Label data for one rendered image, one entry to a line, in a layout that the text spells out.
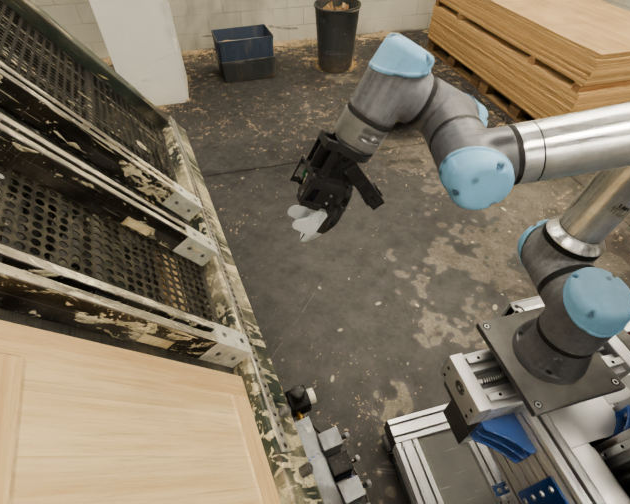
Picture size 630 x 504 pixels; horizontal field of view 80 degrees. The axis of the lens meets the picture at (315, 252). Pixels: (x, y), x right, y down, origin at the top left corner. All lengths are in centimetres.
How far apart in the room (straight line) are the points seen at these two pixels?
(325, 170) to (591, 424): 82
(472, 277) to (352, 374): 100
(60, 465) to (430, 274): 213
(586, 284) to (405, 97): 50
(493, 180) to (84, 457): 65
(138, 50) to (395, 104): 377
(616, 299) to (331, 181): 56
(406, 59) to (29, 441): 69
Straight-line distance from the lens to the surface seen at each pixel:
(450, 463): 173
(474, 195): 49
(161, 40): 417
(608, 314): 84
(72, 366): 74
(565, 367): 95
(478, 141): 50
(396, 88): 55
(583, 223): 87
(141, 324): 82
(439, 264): 252
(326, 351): 206
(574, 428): 108
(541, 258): 92
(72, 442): 68
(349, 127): 57
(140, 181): 133
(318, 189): 60
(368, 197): 66
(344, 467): 109
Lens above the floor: 182
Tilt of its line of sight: 48 degrees down
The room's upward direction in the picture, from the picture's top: straight up
